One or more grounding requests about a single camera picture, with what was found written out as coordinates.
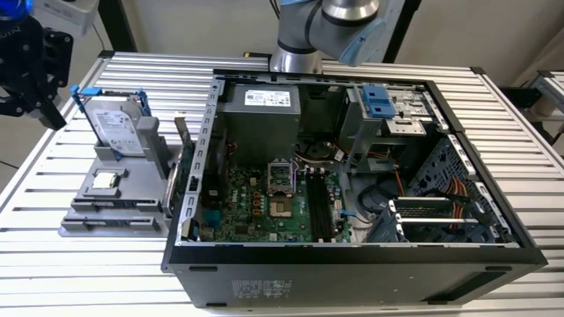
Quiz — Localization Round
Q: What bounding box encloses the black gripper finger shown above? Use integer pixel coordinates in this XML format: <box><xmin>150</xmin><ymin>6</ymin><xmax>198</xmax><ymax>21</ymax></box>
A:
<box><xmin>32</xmin><ymin>29</ymin><xmax>74</xmax><ymax>132</ymax></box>
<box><xmin>0</xmin><ymin>85</ymin><xmax>34</xmax><ymax>118</ymax></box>

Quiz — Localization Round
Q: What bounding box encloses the black RAM slot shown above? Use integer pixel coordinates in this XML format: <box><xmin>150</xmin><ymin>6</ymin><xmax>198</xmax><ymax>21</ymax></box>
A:
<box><xmin>305</xmin><ymin>167</ymin><xmax>322</xmax><ymax>244</ymax></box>
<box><xmin>316</xmin><ymin>167</ymin><xmax>333</xmax><ymax>244</ymax></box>
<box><xmin>310</xmin><ymin>167</ymin><xmax>328</xmax><ymax>244</ymax></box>
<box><xmin>321</xmin><ymin>167</ymin><xmax>338</xmax><ymax>244</ymax></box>

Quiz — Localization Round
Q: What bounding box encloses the hard disk in blue carrier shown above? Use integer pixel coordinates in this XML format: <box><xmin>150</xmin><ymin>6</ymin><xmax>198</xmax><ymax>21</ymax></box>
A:
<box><xmin>70</xmin><ymin>85</ymin><xmax>153</xmax><ymax>159</ymax></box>

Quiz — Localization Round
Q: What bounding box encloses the silver CPU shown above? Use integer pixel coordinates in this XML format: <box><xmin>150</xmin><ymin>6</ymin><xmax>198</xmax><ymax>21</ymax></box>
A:
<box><xmin>89</xmin><ymin>170</ymin><xmax>120</xmax><ymax>190</ymax></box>

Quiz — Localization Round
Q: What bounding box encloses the grey plastic parts rack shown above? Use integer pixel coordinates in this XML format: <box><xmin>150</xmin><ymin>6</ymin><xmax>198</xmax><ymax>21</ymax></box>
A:
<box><xmin>58</xmin><ymin>115</ymin><xmax>197</xmax><ymax>238</ymax></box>

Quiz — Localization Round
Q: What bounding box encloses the green graphics card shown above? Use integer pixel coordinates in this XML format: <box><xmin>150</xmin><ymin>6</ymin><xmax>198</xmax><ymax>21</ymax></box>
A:
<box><xmin>162</xmin><ymin>115</ymin><xmax>197</xmax><ymax>219</ymax></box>

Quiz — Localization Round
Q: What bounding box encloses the grey power supply unit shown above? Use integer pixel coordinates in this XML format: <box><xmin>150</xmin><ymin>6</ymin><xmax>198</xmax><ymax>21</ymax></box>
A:
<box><xmin>217</xmin><ymin>84</ymin><xmax>302</xmax><ymax>166</ymax></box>

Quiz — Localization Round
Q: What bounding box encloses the metal socket cover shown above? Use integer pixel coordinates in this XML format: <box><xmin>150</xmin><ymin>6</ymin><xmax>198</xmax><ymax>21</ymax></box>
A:
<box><xmin>266</xmin><ymin>158</ymin><xmax>294</xmax><ymax>195</ymax></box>

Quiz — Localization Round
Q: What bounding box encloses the green motherboard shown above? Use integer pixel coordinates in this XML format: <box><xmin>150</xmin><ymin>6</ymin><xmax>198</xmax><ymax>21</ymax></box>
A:
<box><xmin>200</xmin><ymin>164</ymin><xmax>353</xmax><ymax>244</ymax></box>

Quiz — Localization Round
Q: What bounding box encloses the round black speaker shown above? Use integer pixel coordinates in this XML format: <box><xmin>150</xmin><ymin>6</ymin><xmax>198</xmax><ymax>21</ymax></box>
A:
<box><xmin>302</xmin><ymin>140</ymin><xmax>344</xmax><ymax>162</ymax></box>

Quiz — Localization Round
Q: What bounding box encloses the CPU socket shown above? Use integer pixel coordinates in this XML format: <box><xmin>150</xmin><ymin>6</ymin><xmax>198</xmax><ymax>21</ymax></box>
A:
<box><xmin>268</xmin><ymin>197</ymin><xmax>294</xmax><ymax>219</ymax></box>

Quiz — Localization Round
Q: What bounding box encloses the blue plastic bay latch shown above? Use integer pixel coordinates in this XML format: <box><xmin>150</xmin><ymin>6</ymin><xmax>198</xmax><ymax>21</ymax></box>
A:
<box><xmin>360</xmin><ymin>84</ymin><xmax>396</xmax><ymax>118</ymax></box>

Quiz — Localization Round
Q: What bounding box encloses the grey metal drive cage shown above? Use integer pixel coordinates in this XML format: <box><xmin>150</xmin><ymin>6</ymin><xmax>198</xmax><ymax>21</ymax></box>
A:
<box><xmin>342</xmin><ymin>84</ymin><xmax>441</xmax><ymax>166</ymax></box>

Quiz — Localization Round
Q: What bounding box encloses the silver perforated disk bay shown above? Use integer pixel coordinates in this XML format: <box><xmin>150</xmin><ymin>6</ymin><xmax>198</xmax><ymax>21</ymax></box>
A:
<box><xmin>365</xmin><ymin>196</ymin><xmax>484</xmax><ymax>244</ymax></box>

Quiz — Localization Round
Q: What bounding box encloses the black PC case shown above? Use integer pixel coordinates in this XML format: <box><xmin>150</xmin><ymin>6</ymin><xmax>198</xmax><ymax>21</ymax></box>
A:
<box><xmin>160</xmin><ymin>67</ymin><xmax>549</xmax><ymax>310</ymax></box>

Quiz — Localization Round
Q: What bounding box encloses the aluminium side table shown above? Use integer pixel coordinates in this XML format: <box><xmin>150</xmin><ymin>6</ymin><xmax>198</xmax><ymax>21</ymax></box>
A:
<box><xmin>500</xmin><ymin>67</ymin><xmax>564</xmax><ymax>146</ymax></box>

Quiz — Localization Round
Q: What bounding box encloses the thin black wall cable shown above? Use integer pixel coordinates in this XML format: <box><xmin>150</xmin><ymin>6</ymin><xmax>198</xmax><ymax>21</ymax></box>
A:
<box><xmin>85</xmin><ymin>0</ymin><xmax>106</xmax><ymax>50</ymax></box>

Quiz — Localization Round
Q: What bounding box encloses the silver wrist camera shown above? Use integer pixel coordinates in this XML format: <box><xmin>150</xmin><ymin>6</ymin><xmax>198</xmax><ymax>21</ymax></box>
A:
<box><xmin>29</xmin><ymin>0</ymin><xmax>100</xmax><ymax>36</ymax></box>

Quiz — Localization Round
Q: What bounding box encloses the black upright post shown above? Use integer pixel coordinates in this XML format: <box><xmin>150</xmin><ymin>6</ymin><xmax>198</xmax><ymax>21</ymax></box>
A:
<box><xmin>381</xmin><ymin>0</ymin><xmax>422</xmax><ymax>63</ymax></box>
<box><xmin>93</xmin><ymin>0</ymin><xmax>138</xmax><ymax>53</ymax></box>

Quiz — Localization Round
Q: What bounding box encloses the coiled black cable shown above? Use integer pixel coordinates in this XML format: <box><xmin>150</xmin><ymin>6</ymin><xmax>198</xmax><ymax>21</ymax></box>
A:
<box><xmin>357</xmin><ymin>180</ymin><xmax>396</xmax><ymax>214</ymax></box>

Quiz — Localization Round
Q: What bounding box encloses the thin orange wire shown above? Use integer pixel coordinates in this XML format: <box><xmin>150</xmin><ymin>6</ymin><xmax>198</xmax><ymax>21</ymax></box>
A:
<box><xmin>393</xmin><ymin>164</ymin><xmax>405</xmax><ymax>197</ymax></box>

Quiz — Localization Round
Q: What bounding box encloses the red yellow wire bundle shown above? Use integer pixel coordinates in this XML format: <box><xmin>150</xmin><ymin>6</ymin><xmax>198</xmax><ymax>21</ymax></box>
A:
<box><xmin>442</xmin><ymin>178</ymin><xmax>469</xmax><ymax>232</ymax></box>

